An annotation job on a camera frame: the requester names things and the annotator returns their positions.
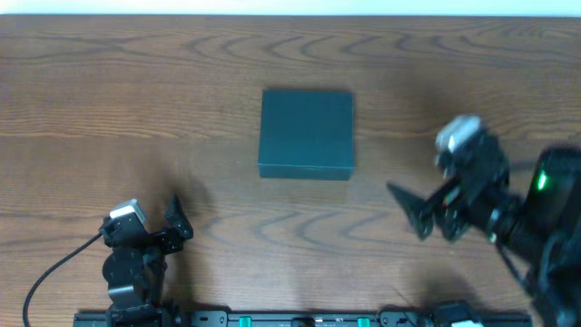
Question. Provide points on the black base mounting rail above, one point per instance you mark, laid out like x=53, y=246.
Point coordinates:
x=253, y=319

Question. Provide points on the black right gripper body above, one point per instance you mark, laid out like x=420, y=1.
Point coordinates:
x=448, y=200

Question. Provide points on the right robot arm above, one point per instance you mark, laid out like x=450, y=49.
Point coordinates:
x=542, y=228

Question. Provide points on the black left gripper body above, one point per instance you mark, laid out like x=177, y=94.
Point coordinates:
x=154, y=241

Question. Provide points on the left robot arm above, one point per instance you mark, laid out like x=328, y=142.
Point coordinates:
x=135, y=270

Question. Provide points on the black gift box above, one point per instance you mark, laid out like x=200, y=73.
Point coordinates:
x=307, y=134

